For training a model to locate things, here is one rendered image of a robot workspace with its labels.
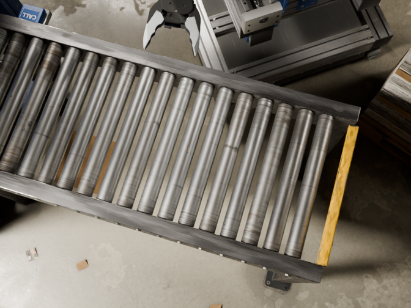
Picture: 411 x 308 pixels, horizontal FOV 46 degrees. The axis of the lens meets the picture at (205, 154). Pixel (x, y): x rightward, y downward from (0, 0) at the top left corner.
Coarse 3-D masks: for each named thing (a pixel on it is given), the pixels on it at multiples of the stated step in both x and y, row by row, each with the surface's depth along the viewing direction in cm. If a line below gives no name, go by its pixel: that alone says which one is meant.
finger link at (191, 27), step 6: (192, 18) 110; (186, 24) 110; (192, 24) 110; (186, 30) 111; (192, 30) 110; (192, 36) 109; (198, 36) 109; (192, 42) 109; (198, 42) 110; (192, 48) 109; (198, 48) 110
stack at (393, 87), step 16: (400, 64) 178; (400, 80) 174; (384, 96) 189; (400, 96) 182; (368, 112) 210; (384, 112) 201; (368, 128) 221; (400, 128) 204; (384, 144) 226; (400, 144) 214
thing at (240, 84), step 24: (0, 24) 161; (24, 24) 161; (96, 48) 158; (120, 48) 157; (168, 72) 155; (192, 72) 154; (216, 72) 154; (216, 96) 163; (264, 96) 151; (288, 96) 151; (312, 96) 151; (336, 120) 152
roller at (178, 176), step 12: (204, 84) 153; (204, 96) 152; (192, 108) 152; (204, 108) 152; (192, 120) 150; (192, 132) 149; (180, 144) 149; (192, 144) 148; (180, 156) 147; (192, 156) 149; (180, 168) 146; (168, 180) 147; (180, 180) 146; (168, 192) 145; (180, 192) 146; (168, 204) 144; (168, 216) 143
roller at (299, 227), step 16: (320, 128) 148; (320, 144) 147; (320, 160) 146; (304, 176) 146; (320, 176) 146; (304, 192) 144; (304, 208) 142; (304, 224) 141; (288, 240) 141; (304, 240) 141
